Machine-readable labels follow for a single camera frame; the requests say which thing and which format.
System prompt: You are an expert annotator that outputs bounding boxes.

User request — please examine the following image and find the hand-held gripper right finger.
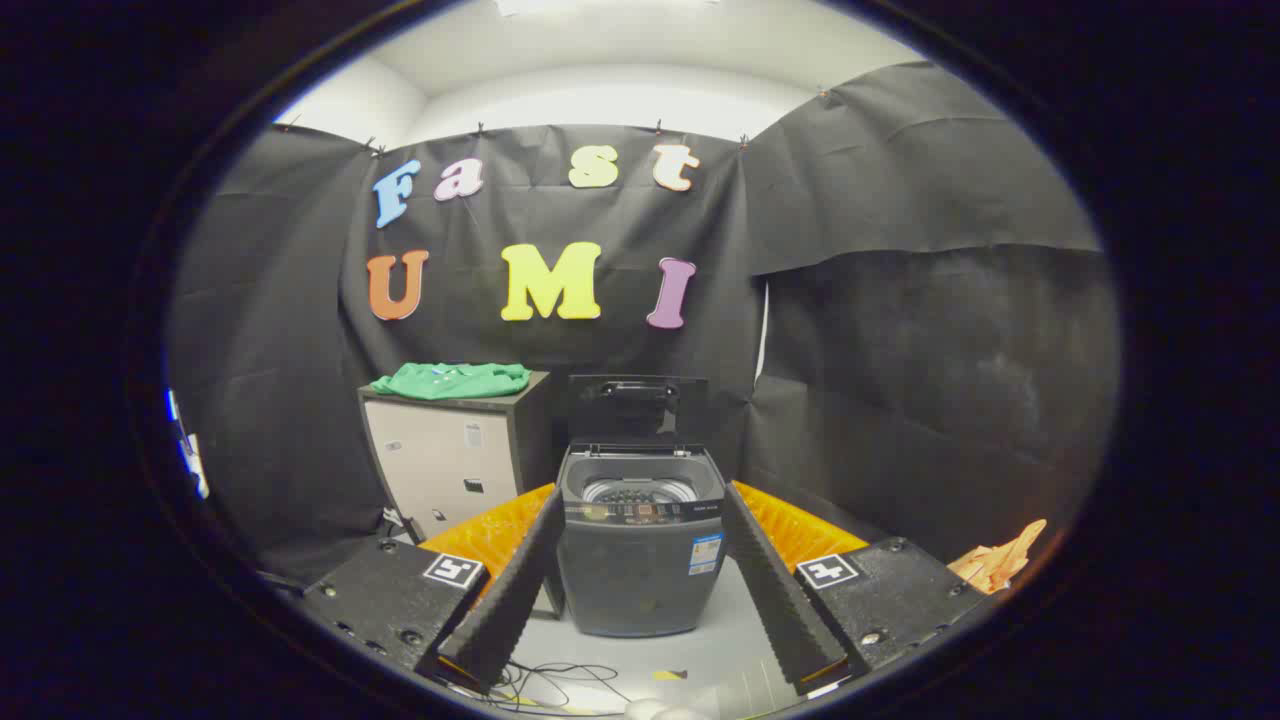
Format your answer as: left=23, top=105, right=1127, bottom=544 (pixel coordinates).
left=722, top=480, right=1001, bottom=691

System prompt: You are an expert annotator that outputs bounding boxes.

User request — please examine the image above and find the grey washing machine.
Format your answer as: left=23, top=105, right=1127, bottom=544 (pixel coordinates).
left=555, top=445, right=728, bottom=638

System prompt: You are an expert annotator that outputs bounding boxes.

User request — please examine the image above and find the beige cabinet with dark top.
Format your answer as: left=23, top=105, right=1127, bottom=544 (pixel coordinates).
left=358, top=370, right=553, bottom=546

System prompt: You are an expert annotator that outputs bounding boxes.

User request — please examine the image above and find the green polo shirt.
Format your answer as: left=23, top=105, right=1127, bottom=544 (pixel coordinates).
left=370, top=362, right=531, bottom=401

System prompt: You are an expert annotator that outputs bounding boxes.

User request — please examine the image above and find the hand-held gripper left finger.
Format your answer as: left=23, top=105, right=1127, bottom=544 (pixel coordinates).
left=300, top=484, right=566, bottom=694

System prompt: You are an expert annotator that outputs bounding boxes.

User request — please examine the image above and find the orange cloth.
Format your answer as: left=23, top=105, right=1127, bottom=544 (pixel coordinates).
left=948, top=519, right=1048, bottom=595

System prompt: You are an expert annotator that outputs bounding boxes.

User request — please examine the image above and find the black cable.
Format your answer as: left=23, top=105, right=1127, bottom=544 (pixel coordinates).
left=490, top=658, right=641, bottom=717

